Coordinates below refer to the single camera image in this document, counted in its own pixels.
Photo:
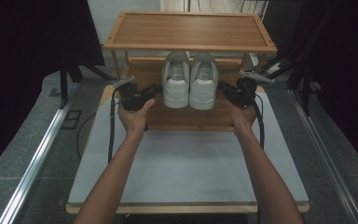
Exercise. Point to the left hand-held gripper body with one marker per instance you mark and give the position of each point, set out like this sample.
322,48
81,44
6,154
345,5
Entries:
132,96

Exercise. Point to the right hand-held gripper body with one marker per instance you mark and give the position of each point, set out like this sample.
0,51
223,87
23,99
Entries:
244,91

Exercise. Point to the white sneaker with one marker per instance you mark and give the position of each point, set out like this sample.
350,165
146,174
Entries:
176,88
202,90

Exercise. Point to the wooden three-tier shoe rack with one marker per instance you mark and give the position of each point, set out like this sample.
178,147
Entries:
189,29

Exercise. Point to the person's left hand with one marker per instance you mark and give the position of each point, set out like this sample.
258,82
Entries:
133,119

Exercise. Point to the person's right hand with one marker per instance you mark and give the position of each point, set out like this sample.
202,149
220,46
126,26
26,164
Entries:
243,119

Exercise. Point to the white power strip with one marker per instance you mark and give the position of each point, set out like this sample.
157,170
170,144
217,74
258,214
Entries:
262,63

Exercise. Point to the black metal stand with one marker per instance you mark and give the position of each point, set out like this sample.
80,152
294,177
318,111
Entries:
64,84
304,84

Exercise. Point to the black floor socket plate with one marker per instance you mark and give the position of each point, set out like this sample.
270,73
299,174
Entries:
71,119

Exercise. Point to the black curtain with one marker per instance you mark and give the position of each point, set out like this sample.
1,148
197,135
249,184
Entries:
345,62
21,77

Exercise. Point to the metal floor rail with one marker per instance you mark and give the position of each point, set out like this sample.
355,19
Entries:
326,161
40,152

